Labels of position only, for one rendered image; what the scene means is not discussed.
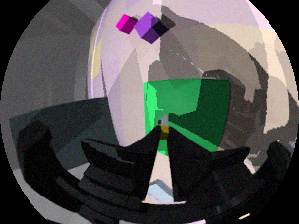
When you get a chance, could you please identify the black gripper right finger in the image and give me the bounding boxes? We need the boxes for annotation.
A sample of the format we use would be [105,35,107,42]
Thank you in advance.
[166,127,251,202]

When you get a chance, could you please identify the magenta block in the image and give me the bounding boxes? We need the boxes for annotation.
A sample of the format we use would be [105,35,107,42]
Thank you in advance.
[116,14,137,34]

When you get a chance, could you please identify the grey panel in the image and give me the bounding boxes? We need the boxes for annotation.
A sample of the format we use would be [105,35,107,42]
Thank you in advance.
[9,96,119,171]

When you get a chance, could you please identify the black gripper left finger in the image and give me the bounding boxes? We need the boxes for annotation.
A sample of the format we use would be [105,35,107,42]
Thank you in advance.
[80,125,161,201]

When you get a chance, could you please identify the purple cube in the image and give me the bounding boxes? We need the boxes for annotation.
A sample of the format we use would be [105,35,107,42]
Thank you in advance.
[134,11,169,44]

